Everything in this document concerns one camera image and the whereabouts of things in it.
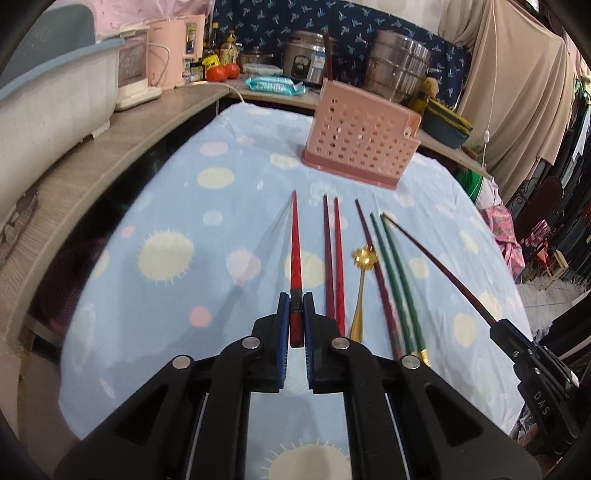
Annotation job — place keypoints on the pink printed cloth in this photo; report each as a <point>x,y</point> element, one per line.
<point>138,11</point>

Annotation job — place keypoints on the row of hanging clothes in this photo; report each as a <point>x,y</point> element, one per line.
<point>568,184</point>

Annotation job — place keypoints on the clear container green lid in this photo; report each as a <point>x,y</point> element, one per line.
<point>262,70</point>

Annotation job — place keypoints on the pink electric kettle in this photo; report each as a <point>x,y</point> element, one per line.
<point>173,50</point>

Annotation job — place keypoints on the blue bowl yellow inside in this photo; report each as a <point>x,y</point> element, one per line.
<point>450,123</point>
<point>445,110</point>
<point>443,134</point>

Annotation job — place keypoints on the dark sauce bottle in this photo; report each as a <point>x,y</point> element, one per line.
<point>215,39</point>

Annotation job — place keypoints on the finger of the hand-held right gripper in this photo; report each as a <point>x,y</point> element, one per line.
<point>510,348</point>
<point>519,331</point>

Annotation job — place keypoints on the steel steamer pot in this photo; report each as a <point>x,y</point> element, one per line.
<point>397,64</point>

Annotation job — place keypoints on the small steel pot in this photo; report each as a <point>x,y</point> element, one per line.
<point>254,57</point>

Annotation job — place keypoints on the wooden side shelf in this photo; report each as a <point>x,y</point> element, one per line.
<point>92,152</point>

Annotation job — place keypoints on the steel rice cooker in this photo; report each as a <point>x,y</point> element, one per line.
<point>302,60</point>

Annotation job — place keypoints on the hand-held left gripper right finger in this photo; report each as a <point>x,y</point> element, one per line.
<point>308,350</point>

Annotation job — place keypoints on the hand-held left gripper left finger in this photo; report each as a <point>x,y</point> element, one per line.
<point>284,341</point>

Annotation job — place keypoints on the navy printed cloth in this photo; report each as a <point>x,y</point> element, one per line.
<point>286,18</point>

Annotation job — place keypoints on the white kitchen appliance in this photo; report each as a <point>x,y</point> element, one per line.
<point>136,69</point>

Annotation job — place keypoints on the gold flower spoon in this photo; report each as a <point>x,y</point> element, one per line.
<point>358,314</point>

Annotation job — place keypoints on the beige hanging cloth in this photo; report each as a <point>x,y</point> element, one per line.
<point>517,92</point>

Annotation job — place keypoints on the wooden kitchen counter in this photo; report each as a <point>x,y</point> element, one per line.
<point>272,99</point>

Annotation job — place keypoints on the blue printed blanket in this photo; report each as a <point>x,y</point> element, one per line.
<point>184,194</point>

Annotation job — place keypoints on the pink plastic utensil holder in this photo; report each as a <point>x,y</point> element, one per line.
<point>360,134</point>

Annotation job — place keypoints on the yellow seasoning packet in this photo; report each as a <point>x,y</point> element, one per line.
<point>211,61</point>

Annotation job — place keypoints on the pink floral cloth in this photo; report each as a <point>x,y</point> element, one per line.
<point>501,230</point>

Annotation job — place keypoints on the blue wet wipes pack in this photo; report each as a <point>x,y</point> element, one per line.
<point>272,85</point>

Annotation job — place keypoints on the loofah sponge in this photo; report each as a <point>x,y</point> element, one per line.
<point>429,86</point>

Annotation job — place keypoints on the dark wooden chair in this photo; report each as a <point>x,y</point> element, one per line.
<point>540,207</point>

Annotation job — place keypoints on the white tub blue rim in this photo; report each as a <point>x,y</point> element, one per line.
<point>41,101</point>

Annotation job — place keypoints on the red tomato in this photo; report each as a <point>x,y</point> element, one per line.
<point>232,70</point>
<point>216,74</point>

